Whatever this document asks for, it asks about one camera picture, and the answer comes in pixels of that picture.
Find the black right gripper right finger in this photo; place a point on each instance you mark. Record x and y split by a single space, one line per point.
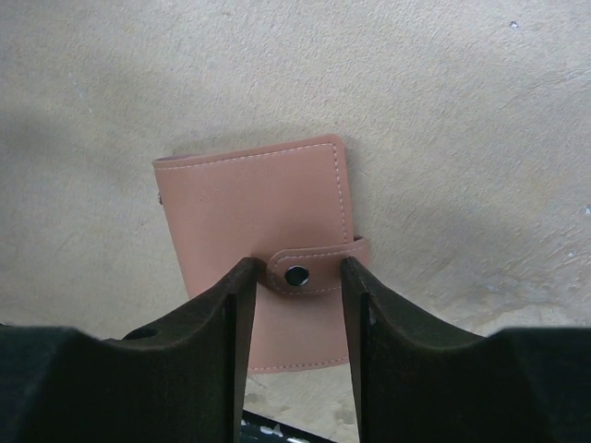
417 378

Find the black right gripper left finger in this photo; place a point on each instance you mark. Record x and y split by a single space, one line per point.
180 378

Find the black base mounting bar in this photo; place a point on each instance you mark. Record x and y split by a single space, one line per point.
258 428

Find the pink leather card holder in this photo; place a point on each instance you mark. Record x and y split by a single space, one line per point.
289 207

